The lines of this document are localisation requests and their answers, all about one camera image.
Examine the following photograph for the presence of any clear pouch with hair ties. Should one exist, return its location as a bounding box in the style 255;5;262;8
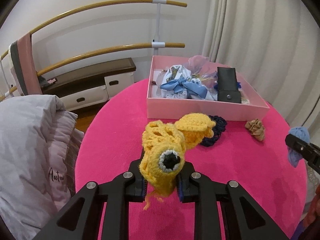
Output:
240;90;250;105

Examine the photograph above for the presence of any grey duvet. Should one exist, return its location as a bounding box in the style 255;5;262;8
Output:
1;95;84;239

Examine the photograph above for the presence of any yellow crochet fish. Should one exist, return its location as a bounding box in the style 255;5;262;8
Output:
139;113;216;210

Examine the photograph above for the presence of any pink grey hanging towel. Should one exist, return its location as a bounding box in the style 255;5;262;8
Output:
9;33;42;95

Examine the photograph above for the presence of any pastel organza scrunchie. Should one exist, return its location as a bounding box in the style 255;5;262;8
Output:
188;55;217;88

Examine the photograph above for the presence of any light blue fabric scrunchie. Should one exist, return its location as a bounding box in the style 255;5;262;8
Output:
287;126;310;168

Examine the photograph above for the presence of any white barre stand left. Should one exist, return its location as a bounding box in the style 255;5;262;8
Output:
1;59;15;99

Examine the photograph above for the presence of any white barre stand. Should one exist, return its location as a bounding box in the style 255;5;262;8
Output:
152;0;167;43
1;59;15;99

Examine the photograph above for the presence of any cream curtain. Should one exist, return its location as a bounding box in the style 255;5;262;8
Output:
202;0;319;143

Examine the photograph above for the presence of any white blue printed cloth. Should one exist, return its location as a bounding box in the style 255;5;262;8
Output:
156;64;217;101

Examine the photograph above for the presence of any person's right hand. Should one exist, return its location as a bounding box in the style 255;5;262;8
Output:
299;186;319;239

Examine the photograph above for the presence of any dark navy crochet scrunchie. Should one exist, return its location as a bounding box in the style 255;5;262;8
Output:
200;115;227;147

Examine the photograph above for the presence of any lower wooden ballet bar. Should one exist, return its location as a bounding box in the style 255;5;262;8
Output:
0;42;186;102

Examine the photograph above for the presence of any wooden ballet bar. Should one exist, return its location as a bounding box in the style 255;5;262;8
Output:
0;42;186;102
0;0;188;61

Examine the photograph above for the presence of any pink cardboard box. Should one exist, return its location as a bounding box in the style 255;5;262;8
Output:
146;55;270;121

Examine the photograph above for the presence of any brown top storage bench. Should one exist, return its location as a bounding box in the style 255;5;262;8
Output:
43;58;136;111

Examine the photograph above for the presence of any pink round table cover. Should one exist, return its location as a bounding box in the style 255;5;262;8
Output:
75;79;307;239

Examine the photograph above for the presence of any white barre stand right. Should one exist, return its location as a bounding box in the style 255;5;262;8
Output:
152;0;167;43

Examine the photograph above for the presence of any upper wooden ballet bar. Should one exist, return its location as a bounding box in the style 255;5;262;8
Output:
0;0;188;61

